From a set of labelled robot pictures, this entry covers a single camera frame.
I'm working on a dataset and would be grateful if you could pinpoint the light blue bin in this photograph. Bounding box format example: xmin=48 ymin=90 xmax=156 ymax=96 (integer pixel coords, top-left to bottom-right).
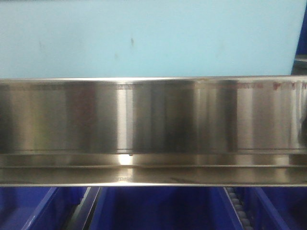
xmin=0 ymin=0 xmax=307 ymax=78

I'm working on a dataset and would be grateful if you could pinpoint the stainless steel shelf beam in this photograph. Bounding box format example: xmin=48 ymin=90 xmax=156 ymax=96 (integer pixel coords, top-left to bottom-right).
xmin=0 ymin=76 xmax=307 ymax=186

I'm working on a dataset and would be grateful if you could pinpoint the blue bin front centre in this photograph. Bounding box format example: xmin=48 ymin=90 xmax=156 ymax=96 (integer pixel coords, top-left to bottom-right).
xmin=89 ymin=186 xmax=243 ymax=230

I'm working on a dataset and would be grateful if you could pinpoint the white roller track centre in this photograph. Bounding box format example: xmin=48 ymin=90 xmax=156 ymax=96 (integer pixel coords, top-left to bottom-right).
xmin=224 ymin=187 xmax=254 ymax=230

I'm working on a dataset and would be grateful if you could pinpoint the blue bin front right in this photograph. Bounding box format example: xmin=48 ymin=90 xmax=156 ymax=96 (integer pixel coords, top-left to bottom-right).
xmin=241 ymin=187 xmax=307 ymax=230

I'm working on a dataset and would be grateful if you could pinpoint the dark blue crate upper right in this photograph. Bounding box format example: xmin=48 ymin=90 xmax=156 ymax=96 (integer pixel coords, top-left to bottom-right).
xmin=292 ymin=19 xmax=307 ymax=75

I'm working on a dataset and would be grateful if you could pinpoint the blue bin front left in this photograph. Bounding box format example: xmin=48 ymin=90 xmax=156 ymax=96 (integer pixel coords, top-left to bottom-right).
xmin=0 ymin=187 xmax=87 ymax=230

